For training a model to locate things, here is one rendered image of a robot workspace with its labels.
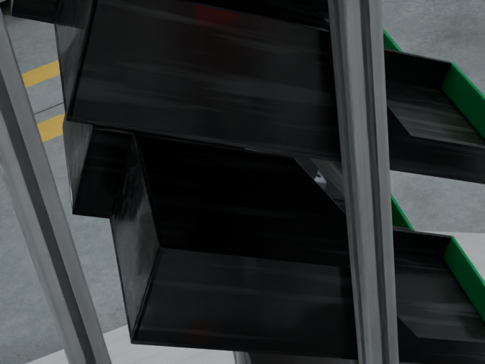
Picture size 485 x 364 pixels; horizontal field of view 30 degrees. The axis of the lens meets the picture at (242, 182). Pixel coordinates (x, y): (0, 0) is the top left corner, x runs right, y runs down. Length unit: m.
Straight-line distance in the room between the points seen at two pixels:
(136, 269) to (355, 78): 0.20
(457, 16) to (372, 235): 3.34
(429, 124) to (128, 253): 0.21
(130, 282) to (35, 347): 1.97
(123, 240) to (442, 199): 2.22
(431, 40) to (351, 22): 3.22
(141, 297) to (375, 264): 0.14
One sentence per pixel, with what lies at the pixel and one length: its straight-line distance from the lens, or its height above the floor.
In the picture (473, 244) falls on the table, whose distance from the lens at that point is 1.29.
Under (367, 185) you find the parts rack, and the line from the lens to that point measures 0.49.
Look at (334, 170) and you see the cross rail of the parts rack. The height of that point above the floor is 1.39.
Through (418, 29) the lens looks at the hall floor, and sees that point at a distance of 3.73.
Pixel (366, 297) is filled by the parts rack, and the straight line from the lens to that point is 0.54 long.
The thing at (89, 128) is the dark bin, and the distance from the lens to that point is 0.65.
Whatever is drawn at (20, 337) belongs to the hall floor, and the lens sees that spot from 2.58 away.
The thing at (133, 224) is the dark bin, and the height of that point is 1.34.
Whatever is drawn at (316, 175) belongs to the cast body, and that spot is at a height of 1.25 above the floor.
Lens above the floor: 1.69
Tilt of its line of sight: 35 degrees down
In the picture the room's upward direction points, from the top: 9 degrees counter-clockwise
